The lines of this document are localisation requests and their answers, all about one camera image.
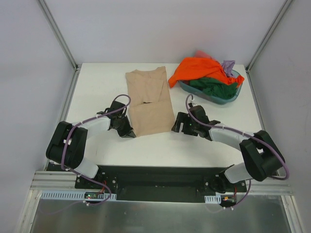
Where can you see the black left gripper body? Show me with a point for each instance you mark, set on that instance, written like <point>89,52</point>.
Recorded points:
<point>127,129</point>

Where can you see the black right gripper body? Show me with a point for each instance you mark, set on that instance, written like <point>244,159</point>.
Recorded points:
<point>182,123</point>

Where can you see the beige t shirt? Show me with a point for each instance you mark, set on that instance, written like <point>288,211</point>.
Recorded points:
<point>151,108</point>

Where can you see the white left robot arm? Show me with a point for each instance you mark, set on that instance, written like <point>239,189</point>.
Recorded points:
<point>68,143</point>

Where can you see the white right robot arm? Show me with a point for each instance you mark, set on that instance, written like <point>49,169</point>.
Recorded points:
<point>261,157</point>

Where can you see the teal plastic laundry basket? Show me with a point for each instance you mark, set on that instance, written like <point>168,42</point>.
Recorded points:
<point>184,84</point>

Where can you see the green t shirt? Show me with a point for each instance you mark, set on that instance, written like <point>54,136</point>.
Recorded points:
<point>215,88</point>

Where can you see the orange t shirt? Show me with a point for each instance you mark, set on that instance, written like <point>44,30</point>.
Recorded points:
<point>192,68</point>

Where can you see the lilac t shirt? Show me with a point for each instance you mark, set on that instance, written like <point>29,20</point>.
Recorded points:
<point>227,66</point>

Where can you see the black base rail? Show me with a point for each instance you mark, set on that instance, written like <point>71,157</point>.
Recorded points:
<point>159,184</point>

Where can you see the left aluminium frame post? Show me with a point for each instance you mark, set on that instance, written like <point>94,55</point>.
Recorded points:
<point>57,33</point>

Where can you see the aluminium frame post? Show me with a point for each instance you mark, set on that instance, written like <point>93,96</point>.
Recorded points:
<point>57,33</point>
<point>268,35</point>

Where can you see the right white cable duct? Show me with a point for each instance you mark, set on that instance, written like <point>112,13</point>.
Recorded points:
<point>218,199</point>

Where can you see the white cable duct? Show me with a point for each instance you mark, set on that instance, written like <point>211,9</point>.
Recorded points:
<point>218,199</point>
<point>77,195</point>

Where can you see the left white cable duct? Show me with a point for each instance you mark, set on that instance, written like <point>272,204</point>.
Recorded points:
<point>77,195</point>

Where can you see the right aluminium frame post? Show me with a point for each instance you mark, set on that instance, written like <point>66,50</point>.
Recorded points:
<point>268,35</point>

